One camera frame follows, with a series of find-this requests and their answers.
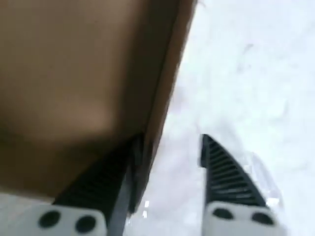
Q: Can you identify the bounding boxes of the brown cardboard box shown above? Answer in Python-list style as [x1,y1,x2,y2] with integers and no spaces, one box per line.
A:
[0,0,199,214]

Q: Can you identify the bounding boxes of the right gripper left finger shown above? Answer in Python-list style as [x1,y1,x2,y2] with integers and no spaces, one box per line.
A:
[14,134,146,236]

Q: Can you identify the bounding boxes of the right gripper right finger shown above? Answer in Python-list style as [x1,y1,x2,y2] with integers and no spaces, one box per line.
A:
[199,134,280,236]

